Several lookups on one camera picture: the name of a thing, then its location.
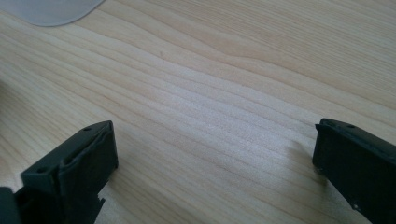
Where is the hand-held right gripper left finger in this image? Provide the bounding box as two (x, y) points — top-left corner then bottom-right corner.
(13, 119), (120, 224)

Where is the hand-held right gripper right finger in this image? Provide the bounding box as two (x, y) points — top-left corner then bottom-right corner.
(312, 118), (396, 224)

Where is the translucent white plastic board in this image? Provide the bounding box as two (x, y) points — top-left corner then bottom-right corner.
(0, 0), (106, 27)

